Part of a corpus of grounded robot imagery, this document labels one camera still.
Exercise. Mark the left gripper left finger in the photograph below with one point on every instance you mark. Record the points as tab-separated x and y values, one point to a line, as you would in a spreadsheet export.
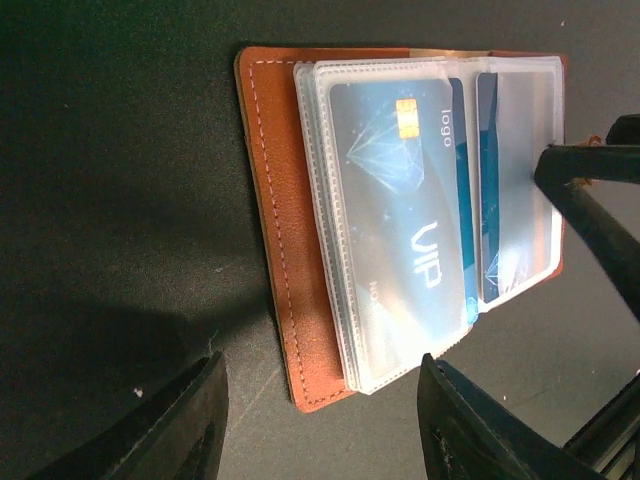
176	434

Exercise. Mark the brown leather card holder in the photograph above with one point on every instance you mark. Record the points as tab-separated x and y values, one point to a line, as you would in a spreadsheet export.
273	134

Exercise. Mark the dropped blue credit card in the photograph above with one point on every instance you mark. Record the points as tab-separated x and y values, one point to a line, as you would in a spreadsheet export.
399	182

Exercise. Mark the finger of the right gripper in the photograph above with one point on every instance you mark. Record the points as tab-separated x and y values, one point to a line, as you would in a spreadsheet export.
558	174

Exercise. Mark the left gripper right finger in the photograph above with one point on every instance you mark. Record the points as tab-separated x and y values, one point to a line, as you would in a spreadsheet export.
466	434

